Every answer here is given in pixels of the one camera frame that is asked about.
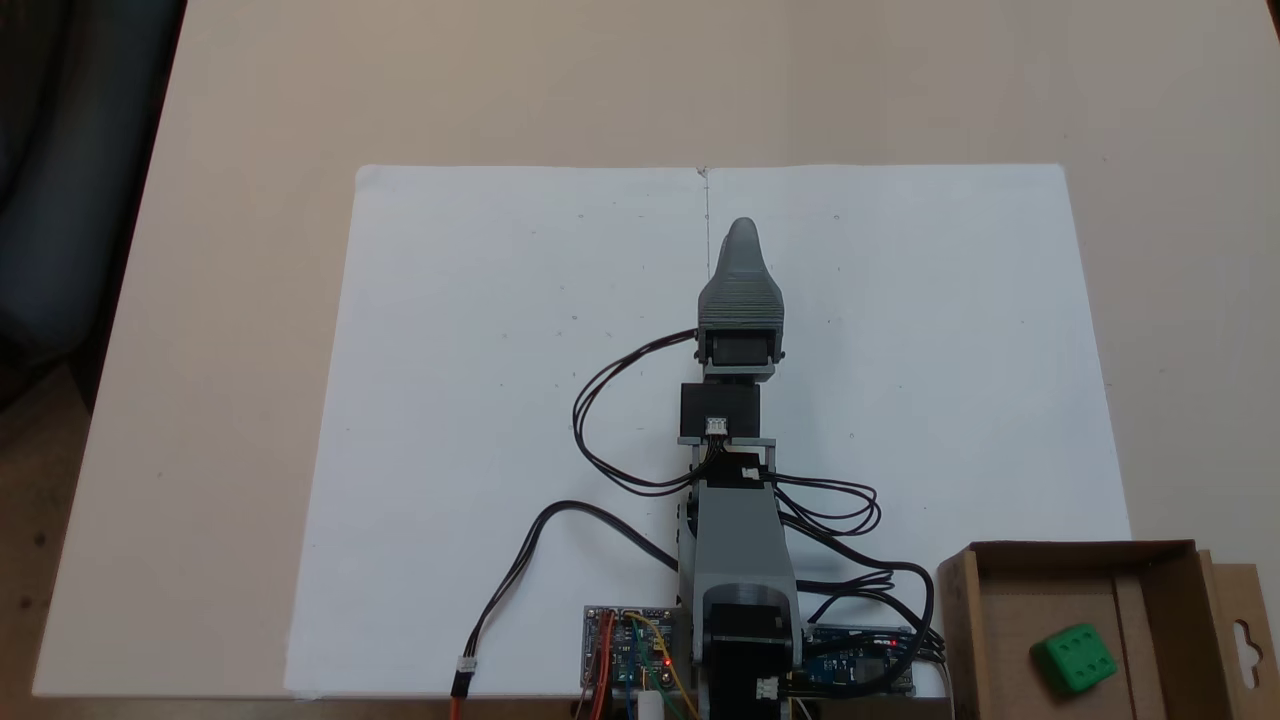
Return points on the green die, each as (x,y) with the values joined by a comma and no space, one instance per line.
(1075,660)

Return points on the dark blue chair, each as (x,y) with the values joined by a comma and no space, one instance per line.
(90,180)

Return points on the white paper sheet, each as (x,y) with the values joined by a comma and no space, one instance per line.
(950,350)
(450,350)

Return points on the brown cardboard box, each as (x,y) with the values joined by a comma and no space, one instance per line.
(1150,620)

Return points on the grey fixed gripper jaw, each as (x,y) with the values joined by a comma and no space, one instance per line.
(741,295)

